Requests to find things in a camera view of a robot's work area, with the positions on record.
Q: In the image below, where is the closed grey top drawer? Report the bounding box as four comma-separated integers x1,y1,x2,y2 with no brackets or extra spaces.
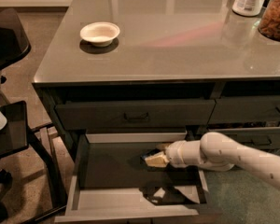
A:
55,99,215,130

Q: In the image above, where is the grey top right drawer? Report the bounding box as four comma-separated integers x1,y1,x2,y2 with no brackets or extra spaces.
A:
209,96,280,124

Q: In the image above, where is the blue rxbar blueberry wrapper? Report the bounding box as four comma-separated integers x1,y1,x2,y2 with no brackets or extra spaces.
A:
140,148,160,162

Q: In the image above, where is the black office chair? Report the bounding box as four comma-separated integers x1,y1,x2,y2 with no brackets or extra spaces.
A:
0,8,67,224

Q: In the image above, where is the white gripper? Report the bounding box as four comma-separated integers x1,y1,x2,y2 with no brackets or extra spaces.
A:
146,141,187,168

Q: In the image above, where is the glass jar of snacks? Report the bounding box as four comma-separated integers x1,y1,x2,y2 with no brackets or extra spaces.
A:
259,0,280,41

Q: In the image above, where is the white paper bowl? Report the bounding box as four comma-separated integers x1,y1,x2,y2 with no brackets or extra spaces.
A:
80,22,120,47

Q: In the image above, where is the grey cabinet counter frame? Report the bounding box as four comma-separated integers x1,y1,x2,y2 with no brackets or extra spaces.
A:
34,0,280,153

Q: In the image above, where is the grey middle right drawer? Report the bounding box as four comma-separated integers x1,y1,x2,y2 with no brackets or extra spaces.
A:
194,127,280,150

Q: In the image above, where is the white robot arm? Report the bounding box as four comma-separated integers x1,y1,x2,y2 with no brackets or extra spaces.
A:
144,132,280,190

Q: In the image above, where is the open grey middle drawer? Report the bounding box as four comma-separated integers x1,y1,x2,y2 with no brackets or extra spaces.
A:
55,129,222,224

